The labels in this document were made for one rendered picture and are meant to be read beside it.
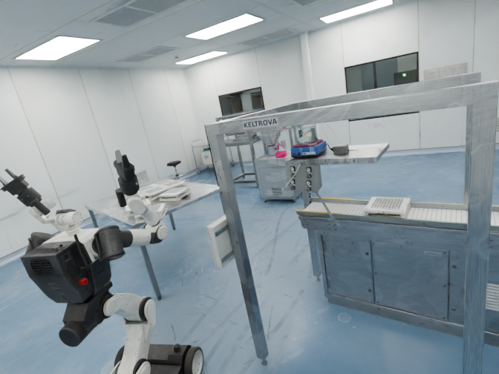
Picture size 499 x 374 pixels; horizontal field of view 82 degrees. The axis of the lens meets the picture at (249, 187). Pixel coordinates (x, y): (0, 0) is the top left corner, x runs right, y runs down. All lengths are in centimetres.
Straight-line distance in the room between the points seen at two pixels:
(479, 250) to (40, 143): 598
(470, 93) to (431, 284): 144
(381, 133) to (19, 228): 705
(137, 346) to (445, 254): 194
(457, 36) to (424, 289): 542
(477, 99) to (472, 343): 91
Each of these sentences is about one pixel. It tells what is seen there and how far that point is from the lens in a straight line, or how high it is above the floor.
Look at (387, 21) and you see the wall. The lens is 700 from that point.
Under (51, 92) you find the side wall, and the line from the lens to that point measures 644.
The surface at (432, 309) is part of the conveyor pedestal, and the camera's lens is 240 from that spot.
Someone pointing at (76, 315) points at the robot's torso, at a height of 86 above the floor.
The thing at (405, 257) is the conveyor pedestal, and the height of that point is 54.
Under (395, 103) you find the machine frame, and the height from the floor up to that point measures 159.
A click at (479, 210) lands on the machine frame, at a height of 121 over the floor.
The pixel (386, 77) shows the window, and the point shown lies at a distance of 694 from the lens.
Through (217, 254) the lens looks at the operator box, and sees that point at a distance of 168.
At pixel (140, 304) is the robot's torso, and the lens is 205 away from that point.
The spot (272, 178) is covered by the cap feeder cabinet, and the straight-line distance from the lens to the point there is 472.
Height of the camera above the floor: 169
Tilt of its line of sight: 16 degrees down
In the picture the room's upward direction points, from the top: 11 degrees counter-clockwise
